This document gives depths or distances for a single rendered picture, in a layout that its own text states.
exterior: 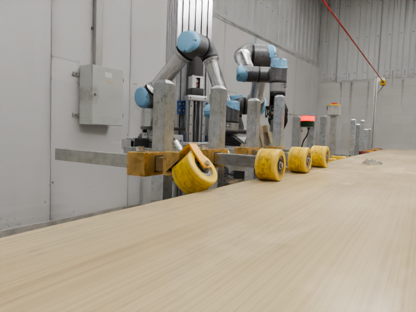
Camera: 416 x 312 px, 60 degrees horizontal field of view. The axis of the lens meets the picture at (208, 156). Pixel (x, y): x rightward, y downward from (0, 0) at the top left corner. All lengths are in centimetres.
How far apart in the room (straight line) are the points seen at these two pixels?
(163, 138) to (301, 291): 57
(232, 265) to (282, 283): 5
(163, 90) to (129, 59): 369
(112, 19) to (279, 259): 418
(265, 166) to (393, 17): 931
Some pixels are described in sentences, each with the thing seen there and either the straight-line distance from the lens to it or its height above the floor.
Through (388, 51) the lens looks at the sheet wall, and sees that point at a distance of 992.
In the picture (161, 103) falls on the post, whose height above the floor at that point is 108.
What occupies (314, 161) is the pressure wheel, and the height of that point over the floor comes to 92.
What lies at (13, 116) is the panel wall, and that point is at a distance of 367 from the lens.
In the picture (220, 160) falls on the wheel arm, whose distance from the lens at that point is 97.
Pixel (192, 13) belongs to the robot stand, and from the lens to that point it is 257.
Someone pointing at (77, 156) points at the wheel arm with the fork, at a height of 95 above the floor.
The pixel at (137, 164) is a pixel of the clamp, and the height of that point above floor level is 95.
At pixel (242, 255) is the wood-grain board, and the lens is 36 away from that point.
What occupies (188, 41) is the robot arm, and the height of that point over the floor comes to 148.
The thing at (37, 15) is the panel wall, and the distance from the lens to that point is 390.
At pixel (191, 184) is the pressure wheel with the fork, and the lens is 70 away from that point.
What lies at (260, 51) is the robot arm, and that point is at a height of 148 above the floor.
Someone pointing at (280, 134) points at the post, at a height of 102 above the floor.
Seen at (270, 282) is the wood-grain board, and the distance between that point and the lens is 31.
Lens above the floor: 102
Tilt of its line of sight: 4 degrees down
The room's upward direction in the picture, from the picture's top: 2 degrees clockwise
